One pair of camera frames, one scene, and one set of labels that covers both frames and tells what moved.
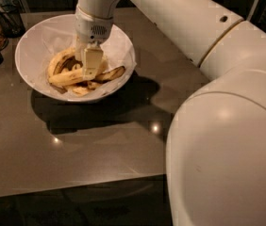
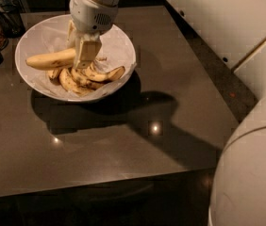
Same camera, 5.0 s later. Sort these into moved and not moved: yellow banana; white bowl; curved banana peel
Moved: curved banana peel; yellow banana
Not moved: white bowl
